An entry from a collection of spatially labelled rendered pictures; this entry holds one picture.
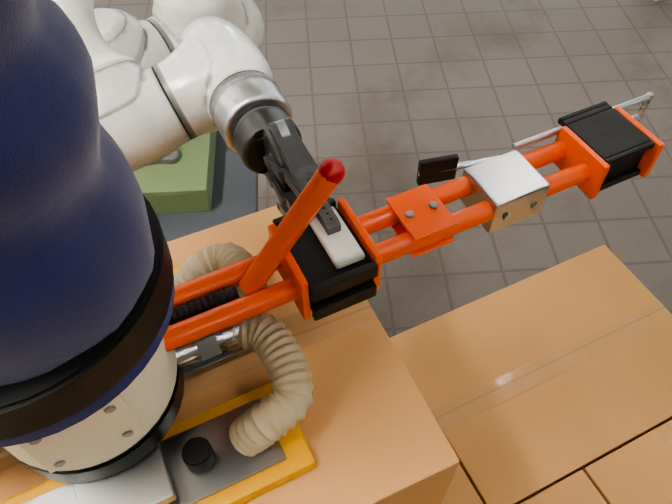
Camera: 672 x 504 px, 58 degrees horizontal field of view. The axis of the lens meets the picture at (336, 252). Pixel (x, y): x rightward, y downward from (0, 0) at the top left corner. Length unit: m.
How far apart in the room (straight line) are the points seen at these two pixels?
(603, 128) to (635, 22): 2.80
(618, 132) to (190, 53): 0.51
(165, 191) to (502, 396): 0.78
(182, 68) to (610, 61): 2.62
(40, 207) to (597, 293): 1.30
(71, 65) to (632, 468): 1.18
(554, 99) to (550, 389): 1.78
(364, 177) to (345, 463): 1.82
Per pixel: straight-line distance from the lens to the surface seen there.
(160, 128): 0.78
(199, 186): 1.24
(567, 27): 3.38
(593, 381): 1.37
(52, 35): 0.36
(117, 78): 0.79
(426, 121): 2.64
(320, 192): 0.52
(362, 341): 0.70
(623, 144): 0.74
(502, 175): 0.68
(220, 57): 0.78
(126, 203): 0.42
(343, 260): 0.57
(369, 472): 0.64
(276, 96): 0.73
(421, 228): 0.61
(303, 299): 0.57
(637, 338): 1.46
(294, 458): 0.63
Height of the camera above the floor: 1.68
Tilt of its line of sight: 52 degrees down
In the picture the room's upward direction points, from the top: straight up
